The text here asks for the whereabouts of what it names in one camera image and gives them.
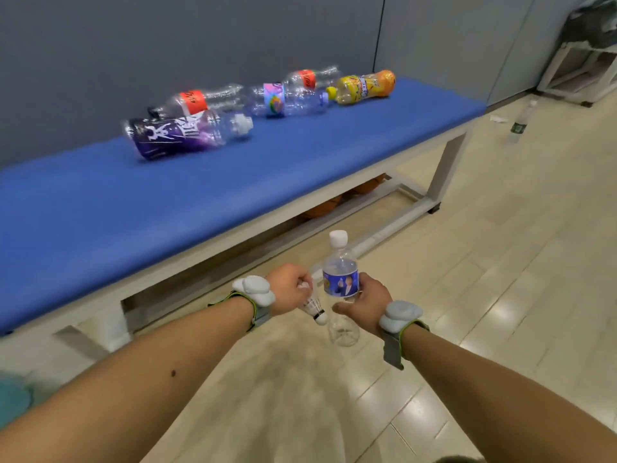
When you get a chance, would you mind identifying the dark label bottle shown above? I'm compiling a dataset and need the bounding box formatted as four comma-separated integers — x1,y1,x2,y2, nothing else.
506,99,539,145

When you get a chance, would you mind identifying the person's right hand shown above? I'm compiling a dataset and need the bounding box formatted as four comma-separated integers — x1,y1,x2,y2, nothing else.
331,272,394,338

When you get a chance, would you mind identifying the person's right forearm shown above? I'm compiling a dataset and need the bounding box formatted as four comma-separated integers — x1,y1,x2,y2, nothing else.
400,322,617,463

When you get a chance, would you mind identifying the pink blue label bottle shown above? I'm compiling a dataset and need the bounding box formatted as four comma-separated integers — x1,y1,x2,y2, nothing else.
243,81,331,119

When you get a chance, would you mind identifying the white left wrist tracker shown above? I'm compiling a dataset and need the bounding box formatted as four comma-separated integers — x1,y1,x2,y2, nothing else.
208,275,276,332

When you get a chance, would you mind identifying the white wrist tracker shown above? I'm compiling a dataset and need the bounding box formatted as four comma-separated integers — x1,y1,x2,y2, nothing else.
378,300,431,371
208,275,276,332

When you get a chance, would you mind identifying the person's left hand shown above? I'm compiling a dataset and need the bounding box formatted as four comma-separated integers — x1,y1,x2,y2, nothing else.
265,262,314,318

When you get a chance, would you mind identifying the dark bundle on rack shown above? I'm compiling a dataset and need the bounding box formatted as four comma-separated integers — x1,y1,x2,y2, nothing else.
561,0,617,50

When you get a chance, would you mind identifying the white right wrist tracker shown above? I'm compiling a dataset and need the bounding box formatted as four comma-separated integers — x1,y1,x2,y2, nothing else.
378,300,431,371

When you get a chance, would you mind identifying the red label clear bottle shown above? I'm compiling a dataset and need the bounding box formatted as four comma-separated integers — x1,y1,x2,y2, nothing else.
284,66,343,91

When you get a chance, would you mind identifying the blue plastic bucket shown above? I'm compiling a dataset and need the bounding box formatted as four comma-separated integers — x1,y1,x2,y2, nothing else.
0,373,35,430

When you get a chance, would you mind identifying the person's left forearm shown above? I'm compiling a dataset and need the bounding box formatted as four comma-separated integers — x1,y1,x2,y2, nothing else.
0,296,256,463

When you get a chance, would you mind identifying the portrait label clear bottle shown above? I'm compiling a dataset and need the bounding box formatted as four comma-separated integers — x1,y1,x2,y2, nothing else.
321,230,361,348

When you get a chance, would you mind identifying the blue padded bench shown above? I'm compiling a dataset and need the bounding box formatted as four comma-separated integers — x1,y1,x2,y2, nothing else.
0,77,488,355

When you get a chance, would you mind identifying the purple label bottle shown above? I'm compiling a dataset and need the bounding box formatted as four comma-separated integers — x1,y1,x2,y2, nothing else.
123,112,255,161

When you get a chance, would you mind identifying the yellow orange drink bottle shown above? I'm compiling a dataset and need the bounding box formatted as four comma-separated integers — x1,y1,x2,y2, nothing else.
326,69,397,107

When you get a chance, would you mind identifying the red label black cap bottle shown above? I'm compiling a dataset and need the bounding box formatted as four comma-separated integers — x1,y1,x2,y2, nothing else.
147,84,247,120

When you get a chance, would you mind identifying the white metal rack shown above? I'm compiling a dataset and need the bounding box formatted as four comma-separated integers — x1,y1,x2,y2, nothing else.
535,41,617,107

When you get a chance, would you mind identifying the white shuttlecock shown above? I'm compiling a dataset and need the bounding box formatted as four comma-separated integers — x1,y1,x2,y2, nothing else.
296,279,328,327

